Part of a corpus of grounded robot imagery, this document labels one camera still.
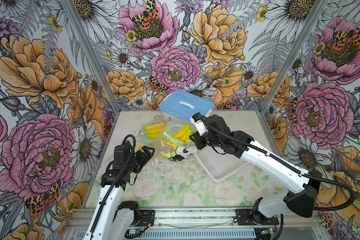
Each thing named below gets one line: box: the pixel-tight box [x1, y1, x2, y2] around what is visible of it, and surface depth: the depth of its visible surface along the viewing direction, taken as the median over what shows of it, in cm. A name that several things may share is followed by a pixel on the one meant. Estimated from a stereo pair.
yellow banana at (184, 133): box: [172, 124, 193, 143], surface depth 78 cm
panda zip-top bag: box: [159, 118, 198, 162], surface depth 78 cm
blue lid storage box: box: [159, 89, 215, 120], surface depth 104 cm
